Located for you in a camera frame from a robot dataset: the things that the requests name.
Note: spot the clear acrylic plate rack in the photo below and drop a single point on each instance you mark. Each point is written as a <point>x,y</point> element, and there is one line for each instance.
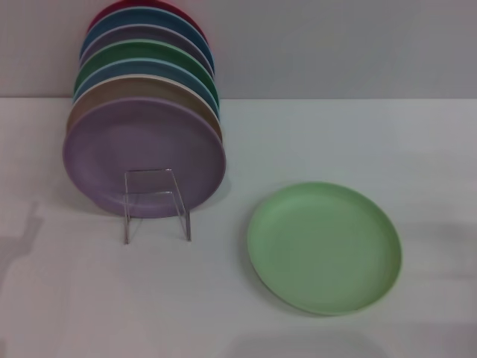
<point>127,223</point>

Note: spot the light green plate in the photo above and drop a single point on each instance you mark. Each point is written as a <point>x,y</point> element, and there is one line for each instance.
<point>320,250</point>

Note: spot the red plate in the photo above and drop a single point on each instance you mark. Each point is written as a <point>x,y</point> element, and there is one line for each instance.
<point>108,9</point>

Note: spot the light blue plate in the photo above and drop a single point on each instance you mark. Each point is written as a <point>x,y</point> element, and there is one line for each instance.
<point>149,68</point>

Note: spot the teal blue plate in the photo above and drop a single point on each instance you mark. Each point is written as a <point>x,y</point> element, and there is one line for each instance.
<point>149,16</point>

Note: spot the dark green plate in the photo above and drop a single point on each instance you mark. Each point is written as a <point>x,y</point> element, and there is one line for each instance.
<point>149,50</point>

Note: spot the purple plate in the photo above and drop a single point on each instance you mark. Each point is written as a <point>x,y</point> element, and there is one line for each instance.
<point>141,141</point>

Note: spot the tan beige plate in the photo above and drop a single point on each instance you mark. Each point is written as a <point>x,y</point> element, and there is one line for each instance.
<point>141,86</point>

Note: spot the grey lavender plate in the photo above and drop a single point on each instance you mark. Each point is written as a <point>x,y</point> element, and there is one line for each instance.
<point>149,33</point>

